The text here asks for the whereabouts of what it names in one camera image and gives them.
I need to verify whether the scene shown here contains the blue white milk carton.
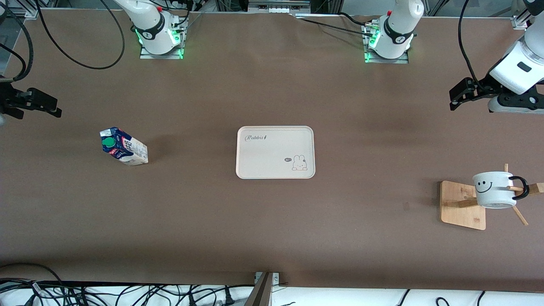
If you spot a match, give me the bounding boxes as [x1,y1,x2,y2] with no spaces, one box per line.
[99,127,149,167]

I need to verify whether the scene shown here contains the white smiley cup black handle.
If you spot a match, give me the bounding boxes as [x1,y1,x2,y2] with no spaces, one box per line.
[473,171,530,209]

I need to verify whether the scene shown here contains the wooden cup rack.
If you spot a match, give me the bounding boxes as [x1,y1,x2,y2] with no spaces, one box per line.
[440,164,544,231]

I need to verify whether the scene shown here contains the beige rabbit print tray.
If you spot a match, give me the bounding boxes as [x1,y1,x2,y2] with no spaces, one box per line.
[235,125,316,180]

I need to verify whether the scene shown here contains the grey power strip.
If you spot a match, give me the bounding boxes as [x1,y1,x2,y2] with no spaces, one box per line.
[248,0,311,13]

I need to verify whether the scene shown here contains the dark aluminium beam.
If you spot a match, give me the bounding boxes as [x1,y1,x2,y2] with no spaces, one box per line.
[243,272,280,306]

